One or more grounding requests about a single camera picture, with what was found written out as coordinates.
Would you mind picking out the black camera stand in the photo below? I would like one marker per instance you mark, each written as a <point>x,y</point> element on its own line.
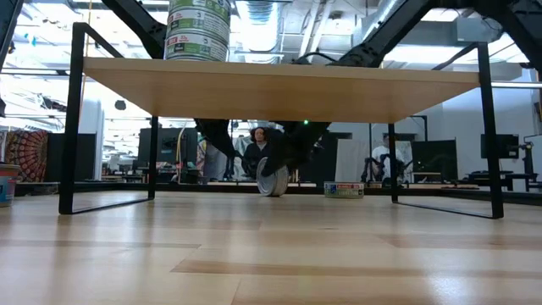
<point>527,161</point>

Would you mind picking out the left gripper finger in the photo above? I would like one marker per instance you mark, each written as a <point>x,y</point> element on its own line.
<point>224,146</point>

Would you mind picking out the gold can blue label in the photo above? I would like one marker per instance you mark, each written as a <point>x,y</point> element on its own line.
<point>8,186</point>

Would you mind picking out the black aluminium table frame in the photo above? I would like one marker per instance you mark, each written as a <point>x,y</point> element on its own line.
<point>508,198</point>

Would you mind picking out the ribbed ceiling duct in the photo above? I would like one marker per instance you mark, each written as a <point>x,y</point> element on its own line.
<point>258,10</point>

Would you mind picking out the black ceiling dome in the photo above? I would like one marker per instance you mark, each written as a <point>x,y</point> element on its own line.
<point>120,105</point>

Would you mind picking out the black table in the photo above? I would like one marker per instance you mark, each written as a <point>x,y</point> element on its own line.
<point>516,174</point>

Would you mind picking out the patterned red tapestry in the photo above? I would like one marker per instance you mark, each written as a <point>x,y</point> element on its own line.
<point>27,154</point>

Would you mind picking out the wooden shelf black legs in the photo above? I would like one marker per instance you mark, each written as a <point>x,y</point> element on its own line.
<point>275,93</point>

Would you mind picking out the grey cloth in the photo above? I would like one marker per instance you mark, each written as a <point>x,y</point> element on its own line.
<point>211,167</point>

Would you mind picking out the white ceiling pipe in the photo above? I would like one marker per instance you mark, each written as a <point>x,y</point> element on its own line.
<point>311,29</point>

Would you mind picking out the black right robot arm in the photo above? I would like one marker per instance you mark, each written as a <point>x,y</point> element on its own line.
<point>389,29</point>

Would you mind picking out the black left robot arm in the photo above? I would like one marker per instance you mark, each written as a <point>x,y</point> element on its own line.
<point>139,25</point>

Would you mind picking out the black partition panel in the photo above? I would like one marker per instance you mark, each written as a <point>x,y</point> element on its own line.
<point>53,156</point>

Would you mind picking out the person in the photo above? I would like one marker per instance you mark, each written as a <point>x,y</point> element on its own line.
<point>254,154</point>
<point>383,154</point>

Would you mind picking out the black cabinet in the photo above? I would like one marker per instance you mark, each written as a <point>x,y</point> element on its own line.
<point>326,165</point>

